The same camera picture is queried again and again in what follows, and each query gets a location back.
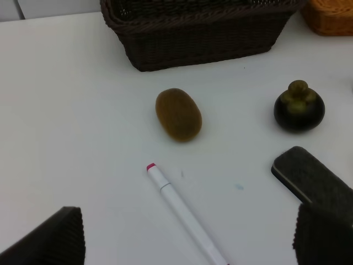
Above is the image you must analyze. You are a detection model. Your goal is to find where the orange wicker basket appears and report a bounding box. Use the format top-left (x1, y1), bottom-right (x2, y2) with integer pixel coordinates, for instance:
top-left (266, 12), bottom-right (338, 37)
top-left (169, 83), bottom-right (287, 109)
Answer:
top-left (300, 0), bottom-right (352, 36)

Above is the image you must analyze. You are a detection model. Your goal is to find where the black felt board eraser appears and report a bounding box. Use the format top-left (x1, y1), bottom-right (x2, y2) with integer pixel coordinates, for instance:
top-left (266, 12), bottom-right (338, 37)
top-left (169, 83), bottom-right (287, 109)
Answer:
top-left (271, 146), bottom-right (352, 215)

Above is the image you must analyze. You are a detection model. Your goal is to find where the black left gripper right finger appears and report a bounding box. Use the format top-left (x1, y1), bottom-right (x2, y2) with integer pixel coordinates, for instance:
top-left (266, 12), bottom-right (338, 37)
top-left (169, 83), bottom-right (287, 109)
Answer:
top-left (292, 204), bottom-right (352, 265)

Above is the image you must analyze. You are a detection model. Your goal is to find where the brown kiwi fruit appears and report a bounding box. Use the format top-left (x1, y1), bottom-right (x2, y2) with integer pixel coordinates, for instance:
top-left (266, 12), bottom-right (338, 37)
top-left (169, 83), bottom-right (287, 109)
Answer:
top-left (155, 88), bottom-right (202, 142)

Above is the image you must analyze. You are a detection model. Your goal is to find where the dark brown wicker basket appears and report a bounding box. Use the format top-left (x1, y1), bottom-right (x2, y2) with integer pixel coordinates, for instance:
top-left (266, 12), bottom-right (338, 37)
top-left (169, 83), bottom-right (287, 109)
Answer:
top-left (100, 0), bottom-right (305, 72)

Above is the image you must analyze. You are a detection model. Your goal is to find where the dark purple mangosteen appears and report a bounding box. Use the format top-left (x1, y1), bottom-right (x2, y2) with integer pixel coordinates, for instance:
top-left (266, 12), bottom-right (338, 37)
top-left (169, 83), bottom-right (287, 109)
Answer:
top-left (274, 80), bottom-right (325, 133)

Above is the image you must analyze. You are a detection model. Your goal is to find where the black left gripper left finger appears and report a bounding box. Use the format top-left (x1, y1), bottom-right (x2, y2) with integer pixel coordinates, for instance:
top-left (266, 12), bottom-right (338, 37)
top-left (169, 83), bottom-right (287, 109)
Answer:
top-left (1, 206), bottom-right (85, 264)

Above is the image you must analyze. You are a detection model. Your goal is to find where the white marker pink cap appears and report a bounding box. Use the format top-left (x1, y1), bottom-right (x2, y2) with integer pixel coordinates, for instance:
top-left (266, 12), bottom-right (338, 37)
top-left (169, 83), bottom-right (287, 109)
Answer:
top-left (146, 163), bottom-right (229, 265)

